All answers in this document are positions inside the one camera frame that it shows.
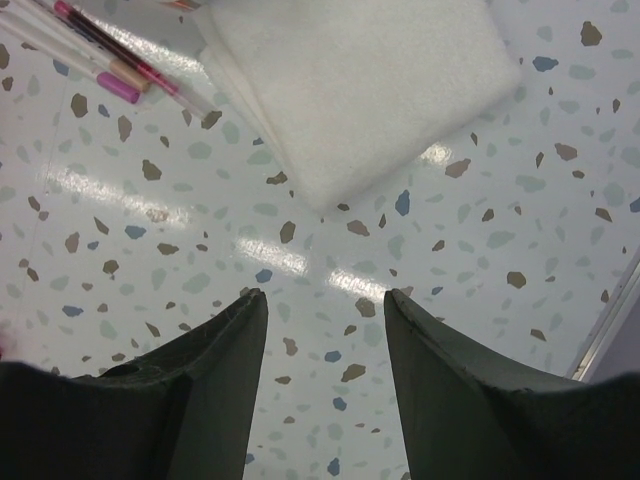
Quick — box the beige cap white marker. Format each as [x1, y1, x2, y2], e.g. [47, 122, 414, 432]
[16, 0, 151, 92]

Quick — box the pink cap white marker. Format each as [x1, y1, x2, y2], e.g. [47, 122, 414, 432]
[1, 11, 140, 104]

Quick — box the red clear pen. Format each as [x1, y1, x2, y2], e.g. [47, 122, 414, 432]
[53, 1, 213, 121]

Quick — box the white folded towel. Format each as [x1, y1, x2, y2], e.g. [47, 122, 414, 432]
[192, 1, 521, 213]

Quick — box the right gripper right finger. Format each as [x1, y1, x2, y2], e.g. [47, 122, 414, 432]
[384, 289, 639, 479]

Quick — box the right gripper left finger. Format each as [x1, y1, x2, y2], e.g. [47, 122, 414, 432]
[1, 289, 268, 479]

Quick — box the orange white pen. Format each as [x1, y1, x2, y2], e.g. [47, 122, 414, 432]
[159, 0, 201, 11]

